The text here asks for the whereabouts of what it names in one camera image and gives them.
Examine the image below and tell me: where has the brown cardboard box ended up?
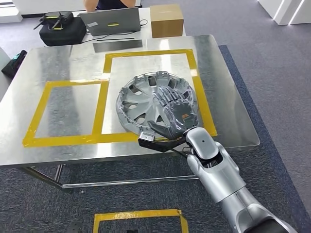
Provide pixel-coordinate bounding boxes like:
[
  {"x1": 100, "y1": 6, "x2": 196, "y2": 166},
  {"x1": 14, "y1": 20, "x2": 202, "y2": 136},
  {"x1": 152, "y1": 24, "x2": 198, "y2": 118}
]
[{"x1": 149, "y1": 3, "x2": 184, "y2": 38}]

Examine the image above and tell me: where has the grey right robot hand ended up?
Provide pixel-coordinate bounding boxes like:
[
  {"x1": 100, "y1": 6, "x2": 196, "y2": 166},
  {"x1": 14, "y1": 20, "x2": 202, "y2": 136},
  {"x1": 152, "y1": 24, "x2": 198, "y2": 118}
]
[{"x1": 147, "y1": 84, "x2": 199, "y2": 141}]

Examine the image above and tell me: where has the black bag with teal trim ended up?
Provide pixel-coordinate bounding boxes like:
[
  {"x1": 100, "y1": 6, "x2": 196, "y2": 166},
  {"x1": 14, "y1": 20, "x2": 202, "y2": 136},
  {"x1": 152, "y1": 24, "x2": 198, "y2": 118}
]
[{"x1": 1, "y1": 50, "x2": 27, "y2": 80}]

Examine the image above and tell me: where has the black remote with antennas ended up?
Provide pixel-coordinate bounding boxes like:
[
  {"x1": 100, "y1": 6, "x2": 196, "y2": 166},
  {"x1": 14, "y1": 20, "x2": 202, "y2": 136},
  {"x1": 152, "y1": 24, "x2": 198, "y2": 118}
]
[{"x1": 33, "y1": 11, "x2": 74, "y2": 31}]

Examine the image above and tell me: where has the yellow floor tape square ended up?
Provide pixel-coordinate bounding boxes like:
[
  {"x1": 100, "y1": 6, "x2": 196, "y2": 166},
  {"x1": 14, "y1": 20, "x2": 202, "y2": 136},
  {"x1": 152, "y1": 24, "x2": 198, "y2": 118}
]
[{"x1": 93, "y1": 209, "x2": 189, "y2": 233}]

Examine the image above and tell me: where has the black right wrist camera bracket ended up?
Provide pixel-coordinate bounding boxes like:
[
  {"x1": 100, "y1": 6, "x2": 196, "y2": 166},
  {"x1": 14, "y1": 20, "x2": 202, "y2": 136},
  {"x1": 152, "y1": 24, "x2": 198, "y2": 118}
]
[{"x1": 138, "y1": 136, "x2": 189, "y2": 153}]

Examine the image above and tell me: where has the person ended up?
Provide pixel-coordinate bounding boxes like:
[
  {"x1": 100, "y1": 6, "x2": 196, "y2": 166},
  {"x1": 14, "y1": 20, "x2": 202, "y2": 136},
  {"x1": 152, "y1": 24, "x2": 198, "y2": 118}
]
[{"x1": 84, "y1": 0, "x2": 137, "y2": 12}]

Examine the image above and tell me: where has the grey laptop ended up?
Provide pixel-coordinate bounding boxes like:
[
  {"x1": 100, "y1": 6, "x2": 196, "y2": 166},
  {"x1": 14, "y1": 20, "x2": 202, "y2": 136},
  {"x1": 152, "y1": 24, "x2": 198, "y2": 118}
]
[{"x1": 78, "y1": 7, "x2": 142, "y2": 36}]

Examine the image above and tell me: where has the grey plastic wheel hubcap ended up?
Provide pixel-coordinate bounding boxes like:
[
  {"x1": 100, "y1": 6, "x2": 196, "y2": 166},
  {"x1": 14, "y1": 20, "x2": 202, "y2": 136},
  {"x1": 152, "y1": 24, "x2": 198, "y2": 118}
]
[{"x1": 115, "y1": 70, "x2": 199, "y2": 136}]

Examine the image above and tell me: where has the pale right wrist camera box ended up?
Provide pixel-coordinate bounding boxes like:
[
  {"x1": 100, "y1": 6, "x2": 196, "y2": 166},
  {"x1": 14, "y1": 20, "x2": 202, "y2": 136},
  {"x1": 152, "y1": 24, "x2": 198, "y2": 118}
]
[{"x1": 139, "y1": 131, "x2": 156, "y2": 142}]

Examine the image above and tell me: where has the black carrying case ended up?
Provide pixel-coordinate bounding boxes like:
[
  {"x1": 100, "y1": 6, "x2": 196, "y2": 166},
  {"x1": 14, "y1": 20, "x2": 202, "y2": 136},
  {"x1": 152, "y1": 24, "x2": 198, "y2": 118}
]
[{"x1": 38, "y1": 17, "x2": 87, "y2": 47}]

